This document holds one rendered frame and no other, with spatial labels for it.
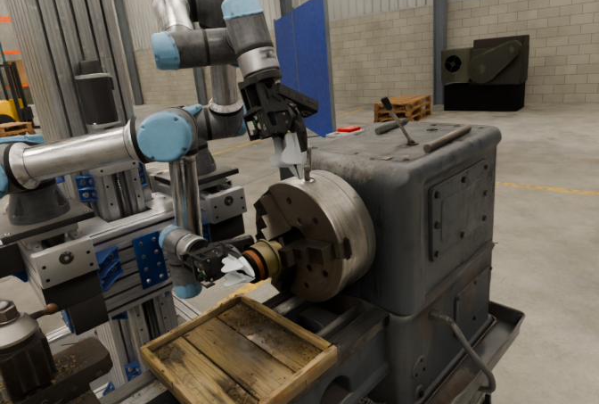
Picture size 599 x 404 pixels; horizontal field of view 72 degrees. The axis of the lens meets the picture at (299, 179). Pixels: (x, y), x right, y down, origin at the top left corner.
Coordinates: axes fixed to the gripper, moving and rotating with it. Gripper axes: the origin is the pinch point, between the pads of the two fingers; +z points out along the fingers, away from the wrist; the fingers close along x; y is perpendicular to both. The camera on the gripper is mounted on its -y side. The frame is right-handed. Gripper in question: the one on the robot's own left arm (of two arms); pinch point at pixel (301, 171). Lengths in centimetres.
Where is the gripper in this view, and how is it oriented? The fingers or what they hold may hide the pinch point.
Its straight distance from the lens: 82.5
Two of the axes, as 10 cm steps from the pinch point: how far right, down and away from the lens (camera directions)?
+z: 3.0, 9.5, 0.5
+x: 6.3, -1.5, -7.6
